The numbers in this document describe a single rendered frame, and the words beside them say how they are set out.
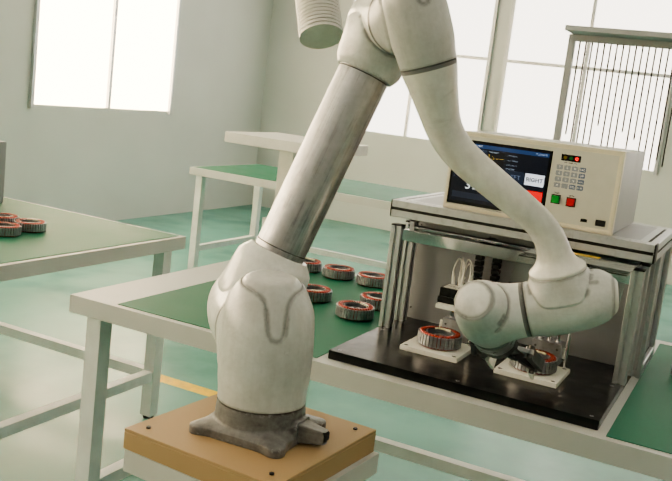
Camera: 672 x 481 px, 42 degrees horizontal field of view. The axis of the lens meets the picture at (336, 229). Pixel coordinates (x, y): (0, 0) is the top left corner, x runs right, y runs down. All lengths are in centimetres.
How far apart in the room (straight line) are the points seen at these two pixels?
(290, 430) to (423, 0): 75
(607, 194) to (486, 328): 73
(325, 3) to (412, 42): 175
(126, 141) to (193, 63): 117
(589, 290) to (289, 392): 55
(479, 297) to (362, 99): 42
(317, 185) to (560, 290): 48
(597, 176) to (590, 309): 68
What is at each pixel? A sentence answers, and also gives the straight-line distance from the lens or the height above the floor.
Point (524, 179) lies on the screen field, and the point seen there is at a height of 122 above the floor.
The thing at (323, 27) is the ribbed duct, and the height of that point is 160.
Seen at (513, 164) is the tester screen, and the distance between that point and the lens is 227.
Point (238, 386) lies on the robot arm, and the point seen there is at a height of 89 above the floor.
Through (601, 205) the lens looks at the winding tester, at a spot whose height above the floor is 118.
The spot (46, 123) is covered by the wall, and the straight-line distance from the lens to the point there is 737.
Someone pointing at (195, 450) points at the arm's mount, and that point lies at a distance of 148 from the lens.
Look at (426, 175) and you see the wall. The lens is 905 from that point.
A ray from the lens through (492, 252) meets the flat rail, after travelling 227.
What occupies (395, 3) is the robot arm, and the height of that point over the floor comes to 154.
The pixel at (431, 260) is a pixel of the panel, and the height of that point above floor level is 94.
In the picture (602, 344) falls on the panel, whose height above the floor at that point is 82.
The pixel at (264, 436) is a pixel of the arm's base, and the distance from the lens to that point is 149.
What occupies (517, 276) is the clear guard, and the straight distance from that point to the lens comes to 201.
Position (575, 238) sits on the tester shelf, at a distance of 222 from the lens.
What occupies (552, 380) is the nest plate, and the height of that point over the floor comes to 78.
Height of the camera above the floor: 138
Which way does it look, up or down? 9 degrees down
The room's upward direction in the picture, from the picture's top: 7 degrees clockwise
